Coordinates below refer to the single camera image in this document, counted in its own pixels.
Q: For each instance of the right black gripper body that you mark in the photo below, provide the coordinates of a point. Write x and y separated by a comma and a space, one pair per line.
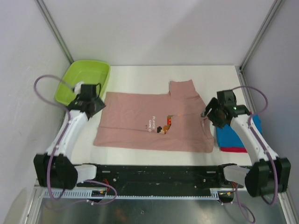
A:
216, 116

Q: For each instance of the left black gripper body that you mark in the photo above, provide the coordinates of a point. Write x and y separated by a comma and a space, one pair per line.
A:
99, 104

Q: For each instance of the pink t-shirt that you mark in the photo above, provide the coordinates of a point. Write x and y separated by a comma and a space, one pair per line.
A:
167, 122

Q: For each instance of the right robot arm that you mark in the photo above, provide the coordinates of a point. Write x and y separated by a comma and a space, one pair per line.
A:
269, 174

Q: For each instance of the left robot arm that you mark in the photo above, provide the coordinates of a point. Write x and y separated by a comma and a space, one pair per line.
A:
54, 168

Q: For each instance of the blue folded t-shirt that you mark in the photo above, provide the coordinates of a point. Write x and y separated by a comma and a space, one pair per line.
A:
227, 137

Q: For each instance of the green plastic tub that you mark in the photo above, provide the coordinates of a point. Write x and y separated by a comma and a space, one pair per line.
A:
87, 71

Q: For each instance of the red folded t-shirt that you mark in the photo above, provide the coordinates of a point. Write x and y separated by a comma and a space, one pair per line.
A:
233, 149

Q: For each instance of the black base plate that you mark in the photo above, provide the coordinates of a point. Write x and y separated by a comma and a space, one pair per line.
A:
206, 176

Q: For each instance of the grey slotted cable duct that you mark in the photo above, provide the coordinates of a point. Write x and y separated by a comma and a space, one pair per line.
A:
100, 194

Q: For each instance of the aluminium frame rail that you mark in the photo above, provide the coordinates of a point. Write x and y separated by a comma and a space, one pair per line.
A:
36, 184

